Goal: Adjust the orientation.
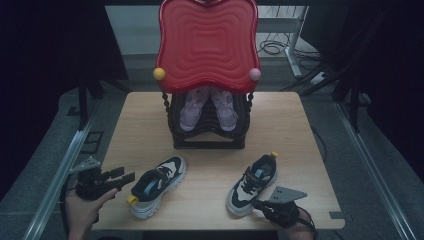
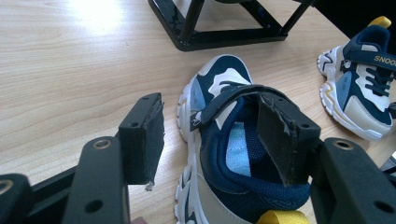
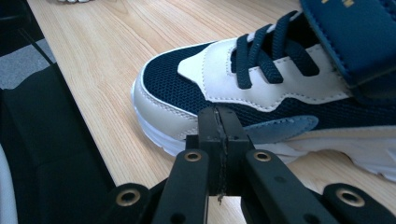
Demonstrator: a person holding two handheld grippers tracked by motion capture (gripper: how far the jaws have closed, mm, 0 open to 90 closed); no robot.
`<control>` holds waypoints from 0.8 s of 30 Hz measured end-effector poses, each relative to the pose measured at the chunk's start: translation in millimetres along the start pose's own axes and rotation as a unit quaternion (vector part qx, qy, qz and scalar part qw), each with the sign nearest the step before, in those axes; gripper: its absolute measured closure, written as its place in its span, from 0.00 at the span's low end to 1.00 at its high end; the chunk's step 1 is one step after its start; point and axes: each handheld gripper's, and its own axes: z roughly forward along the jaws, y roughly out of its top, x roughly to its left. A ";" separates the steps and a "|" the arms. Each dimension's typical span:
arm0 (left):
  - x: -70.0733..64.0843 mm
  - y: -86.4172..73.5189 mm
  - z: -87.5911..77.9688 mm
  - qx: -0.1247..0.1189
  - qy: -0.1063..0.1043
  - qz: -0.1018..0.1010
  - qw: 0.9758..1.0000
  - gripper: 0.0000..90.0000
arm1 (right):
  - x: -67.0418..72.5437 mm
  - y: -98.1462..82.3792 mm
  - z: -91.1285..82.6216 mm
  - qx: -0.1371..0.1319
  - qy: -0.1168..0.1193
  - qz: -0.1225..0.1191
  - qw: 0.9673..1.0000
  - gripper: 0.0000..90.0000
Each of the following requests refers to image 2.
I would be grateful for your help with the navy and white sneaker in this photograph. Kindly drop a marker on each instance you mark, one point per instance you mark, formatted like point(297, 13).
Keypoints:
point(224, 71)
point(351, 93)

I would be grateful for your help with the red and black shoe rack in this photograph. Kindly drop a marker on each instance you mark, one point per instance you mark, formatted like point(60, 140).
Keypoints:
point(186, 40)

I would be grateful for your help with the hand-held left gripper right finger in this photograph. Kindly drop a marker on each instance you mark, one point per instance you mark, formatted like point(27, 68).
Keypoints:
point(289, 140)

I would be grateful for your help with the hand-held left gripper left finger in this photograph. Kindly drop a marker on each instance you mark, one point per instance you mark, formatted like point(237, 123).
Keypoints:
point(140, 140)

